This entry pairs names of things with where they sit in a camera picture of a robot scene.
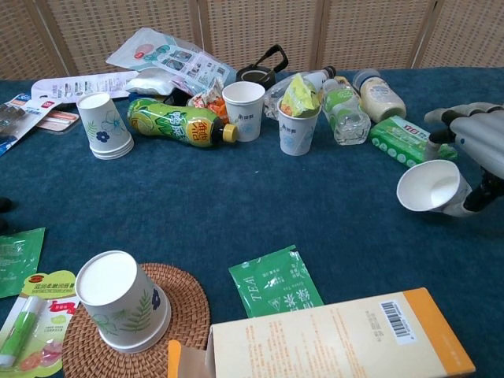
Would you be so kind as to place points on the cream mayonnaise squeeze bottle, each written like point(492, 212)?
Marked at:
point(382, 100)

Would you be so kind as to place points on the round woven rattan coaster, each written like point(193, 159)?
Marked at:
point(185, 307)

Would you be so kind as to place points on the paper cup holding snack packet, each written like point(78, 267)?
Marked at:
point(297, 134)

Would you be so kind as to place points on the green tea sachet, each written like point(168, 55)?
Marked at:
point(275, 283)

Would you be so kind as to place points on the clear bottle with green label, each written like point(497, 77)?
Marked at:
point(346, 114)

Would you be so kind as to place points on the green tea drink bottle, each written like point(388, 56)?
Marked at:
point(173, 124)

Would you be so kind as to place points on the green wet wipes pack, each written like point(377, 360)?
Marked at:
point(397, 139)

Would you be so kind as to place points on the green lip balm blister pack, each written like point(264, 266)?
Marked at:
point(35, 327)

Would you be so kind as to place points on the translucent green sachet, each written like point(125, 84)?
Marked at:
point(17, 260)

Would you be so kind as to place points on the large clear printed plastic bag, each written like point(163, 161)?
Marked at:
point(173, 55)

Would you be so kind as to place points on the woven rattan folding screen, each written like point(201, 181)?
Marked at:
point(252, 31)

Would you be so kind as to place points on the yellow green snack packet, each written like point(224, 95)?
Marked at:
point(301, 94)

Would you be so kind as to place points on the plain white paper cup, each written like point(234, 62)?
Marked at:
point(427, 185)

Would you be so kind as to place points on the clear plastic water bottle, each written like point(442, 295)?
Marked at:
point(275, 98)

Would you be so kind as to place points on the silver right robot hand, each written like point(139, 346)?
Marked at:
point(482, 134)

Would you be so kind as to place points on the stacked floral paper cups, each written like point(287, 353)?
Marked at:
point(104, 126)

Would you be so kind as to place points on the white tissue pack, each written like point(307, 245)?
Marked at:
point(153, 82)

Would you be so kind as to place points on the pink item blister package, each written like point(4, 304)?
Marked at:
point(59, 118)

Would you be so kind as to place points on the floral fern paper cup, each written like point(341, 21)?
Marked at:
point(118, 299)

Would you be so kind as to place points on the white paper cup blue logo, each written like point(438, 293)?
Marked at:
point(244, 114)

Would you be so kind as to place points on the orange white snack packet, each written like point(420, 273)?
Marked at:
point(210, 100)

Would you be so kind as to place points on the cream orange carton box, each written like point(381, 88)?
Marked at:
point(334, 342)

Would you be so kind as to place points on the blue carded clips package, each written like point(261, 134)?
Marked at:
point(15, 122)

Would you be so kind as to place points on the blue table cloth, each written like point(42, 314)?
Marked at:
point(244, 197)

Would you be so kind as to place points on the long white printed package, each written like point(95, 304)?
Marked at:
point(78, 84)

